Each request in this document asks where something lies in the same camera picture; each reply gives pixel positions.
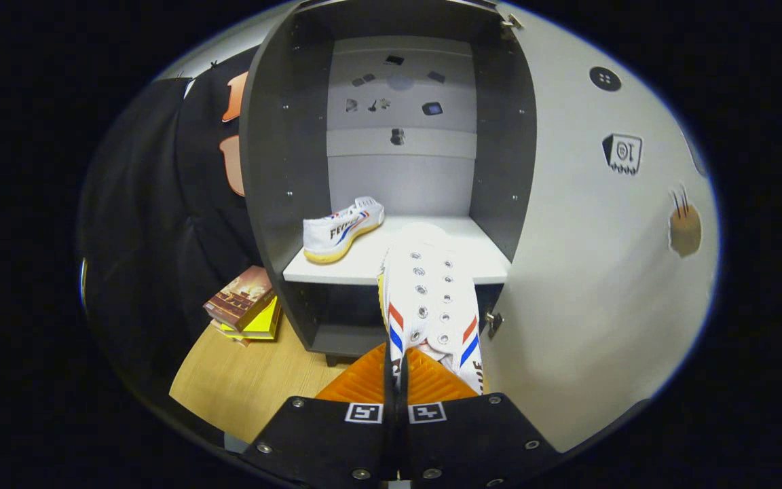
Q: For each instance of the black backdrop cloth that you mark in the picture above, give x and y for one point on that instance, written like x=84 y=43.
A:
x=153 y=204

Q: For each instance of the brown book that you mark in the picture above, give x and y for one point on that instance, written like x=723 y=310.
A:
x=238 y=299

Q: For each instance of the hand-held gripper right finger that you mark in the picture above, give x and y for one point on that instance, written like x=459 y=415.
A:
x=406 y=435

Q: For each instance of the yellow book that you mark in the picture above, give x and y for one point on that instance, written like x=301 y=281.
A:
x=265 y=322

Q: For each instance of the dark grey shoe cabinet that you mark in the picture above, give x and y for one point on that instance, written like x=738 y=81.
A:
x=282 y=170

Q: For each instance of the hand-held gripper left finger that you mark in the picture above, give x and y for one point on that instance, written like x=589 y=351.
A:
x=388 y=435

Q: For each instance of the white striped shoe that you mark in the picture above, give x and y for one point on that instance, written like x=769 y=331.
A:
x=432 y=292
x=337 y=234

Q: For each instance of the beige shoe cabinet door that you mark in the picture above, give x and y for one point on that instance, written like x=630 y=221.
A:
x=581 y=272

